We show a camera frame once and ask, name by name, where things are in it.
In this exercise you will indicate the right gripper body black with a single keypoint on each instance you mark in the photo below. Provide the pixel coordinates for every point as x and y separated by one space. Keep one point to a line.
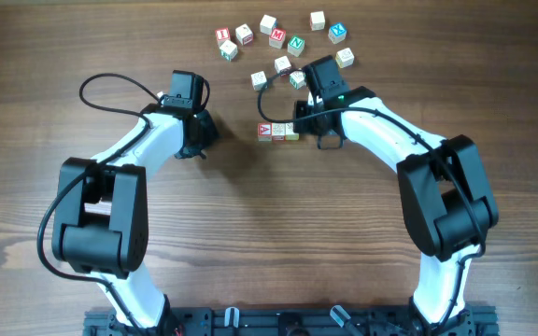
316 129

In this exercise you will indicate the yellow-sided block right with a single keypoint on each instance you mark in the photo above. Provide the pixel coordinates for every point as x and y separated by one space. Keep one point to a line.
344 57

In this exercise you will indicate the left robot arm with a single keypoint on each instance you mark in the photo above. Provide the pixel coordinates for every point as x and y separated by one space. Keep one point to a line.
96 230

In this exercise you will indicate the dark red sided block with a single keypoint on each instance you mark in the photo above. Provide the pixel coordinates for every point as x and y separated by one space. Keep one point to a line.
278 132

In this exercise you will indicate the plain top block blue side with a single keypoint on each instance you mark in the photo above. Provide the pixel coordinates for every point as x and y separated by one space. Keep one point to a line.
267 24

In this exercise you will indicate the red M letter block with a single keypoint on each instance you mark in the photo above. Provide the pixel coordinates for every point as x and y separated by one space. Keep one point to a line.
277 38

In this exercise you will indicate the plain wooden block top right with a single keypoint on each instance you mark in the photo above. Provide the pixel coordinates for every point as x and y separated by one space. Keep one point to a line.
317 20

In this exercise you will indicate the green N letter block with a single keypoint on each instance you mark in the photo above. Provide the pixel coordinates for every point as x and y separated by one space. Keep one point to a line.
296 46

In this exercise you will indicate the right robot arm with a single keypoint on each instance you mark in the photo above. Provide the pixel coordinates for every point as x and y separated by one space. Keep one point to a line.
448 205

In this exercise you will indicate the blue X letter block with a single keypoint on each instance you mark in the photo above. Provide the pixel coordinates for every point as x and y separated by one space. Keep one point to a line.
337 33

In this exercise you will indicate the red I letter block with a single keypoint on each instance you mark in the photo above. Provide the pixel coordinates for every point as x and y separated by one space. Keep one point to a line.
222 35

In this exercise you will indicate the plain wooden picture block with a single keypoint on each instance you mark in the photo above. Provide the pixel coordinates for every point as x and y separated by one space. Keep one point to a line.
258 80

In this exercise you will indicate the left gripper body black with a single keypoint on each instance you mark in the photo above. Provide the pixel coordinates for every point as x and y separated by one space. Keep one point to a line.
189 151

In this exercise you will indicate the red O sided block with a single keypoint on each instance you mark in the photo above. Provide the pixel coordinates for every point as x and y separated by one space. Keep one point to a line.
282 65

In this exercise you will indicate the yellow-sided picture block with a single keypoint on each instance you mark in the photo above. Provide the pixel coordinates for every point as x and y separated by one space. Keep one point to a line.
290 134

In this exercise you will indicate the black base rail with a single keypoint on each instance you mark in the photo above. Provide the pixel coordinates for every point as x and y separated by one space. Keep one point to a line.
379 320

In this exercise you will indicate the teal-sided picture block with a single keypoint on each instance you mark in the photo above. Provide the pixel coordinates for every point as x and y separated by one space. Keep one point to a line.
228 50

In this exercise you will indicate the red-sided picture block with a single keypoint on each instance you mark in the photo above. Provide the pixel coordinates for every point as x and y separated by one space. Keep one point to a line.
244 34

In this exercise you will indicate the red A letter block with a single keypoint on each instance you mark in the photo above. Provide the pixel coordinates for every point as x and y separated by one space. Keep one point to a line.
264 132

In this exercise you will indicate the green-sided picture block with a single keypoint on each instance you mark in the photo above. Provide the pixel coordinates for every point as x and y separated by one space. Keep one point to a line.
297 79

